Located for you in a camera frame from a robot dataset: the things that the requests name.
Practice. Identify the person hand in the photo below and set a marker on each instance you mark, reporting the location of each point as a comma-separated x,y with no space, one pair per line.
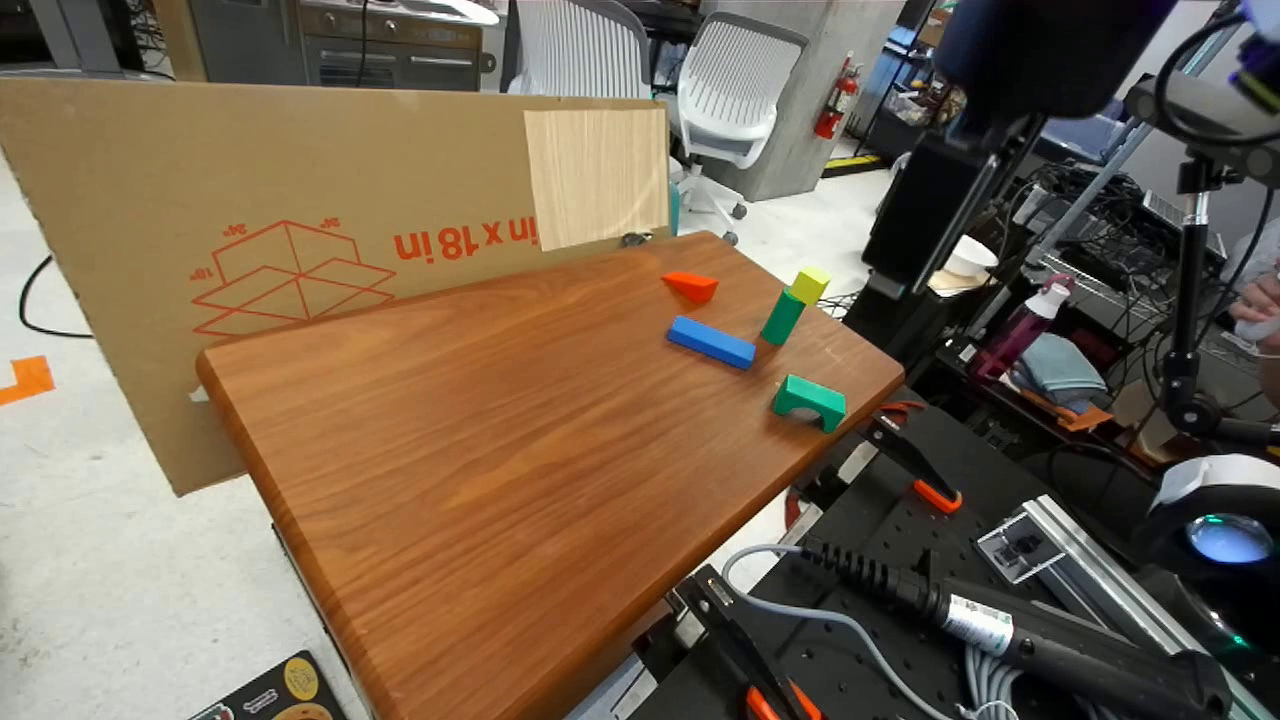
1260,309

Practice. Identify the green arch block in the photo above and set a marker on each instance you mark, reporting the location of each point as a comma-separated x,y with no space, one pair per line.
810,399

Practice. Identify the yellow cube block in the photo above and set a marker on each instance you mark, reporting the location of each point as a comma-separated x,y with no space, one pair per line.
810,285

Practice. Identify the green cylinder block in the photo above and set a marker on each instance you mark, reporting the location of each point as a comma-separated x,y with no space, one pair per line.
780,323

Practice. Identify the blue rectangular block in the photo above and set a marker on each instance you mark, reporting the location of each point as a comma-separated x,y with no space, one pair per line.
711,340

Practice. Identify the orange block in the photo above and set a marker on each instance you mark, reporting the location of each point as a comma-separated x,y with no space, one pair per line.
689,285

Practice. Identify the teal folded cloth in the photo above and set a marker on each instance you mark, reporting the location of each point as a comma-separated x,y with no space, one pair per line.
1063,367

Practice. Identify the pink drink bottle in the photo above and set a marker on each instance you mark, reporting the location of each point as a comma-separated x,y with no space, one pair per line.
1022,332

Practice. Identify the white paper cup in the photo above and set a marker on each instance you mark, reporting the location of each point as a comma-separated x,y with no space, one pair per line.
965,264

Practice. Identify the printed marker tag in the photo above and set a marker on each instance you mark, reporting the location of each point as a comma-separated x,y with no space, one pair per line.
1022,550

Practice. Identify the red fire extinguisher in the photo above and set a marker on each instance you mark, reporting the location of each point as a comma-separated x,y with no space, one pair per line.
836,97

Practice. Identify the white office chair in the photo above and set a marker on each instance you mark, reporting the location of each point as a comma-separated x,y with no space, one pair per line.
735,87

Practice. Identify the teal plastic object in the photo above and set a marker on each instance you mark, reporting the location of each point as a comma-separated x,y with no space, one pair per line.
675,202

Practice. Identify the light wood panel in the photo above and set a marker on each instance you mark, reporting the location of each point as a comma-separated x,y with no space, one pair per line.
592,174

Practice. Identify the brown cardboard box sheet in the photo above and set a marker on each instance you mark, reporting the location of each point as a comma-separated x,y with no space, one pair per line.
265,174

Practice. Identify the black package with coins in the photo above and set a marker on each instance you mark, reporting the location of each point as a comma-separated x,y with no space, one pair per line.
274,689

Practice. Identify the black camera on stand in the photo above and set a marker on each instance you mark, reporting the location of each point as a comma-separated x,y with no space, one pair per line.
1192,125

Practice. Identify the aluminium rail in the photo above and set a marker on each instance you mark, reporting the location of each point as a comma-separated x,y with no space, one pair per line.
1133,585

